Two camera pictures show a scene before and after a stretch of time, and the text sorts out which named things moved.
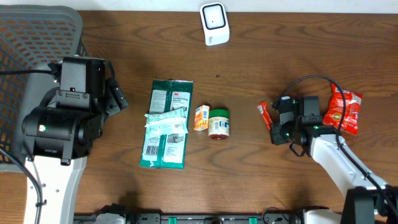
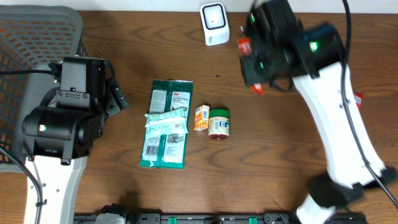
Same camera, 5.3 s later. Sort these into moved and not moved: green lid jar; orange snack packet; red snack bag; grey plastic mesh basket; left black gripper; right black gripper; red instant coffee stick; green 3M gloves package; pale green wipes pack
Moved: red snack bag; red instant coffee stick; right black gripper
Not moved: left black gripper; green 3M gloves package; green lid jar; grey plastic mesh basket; orange snack packet; pale green wipes pack
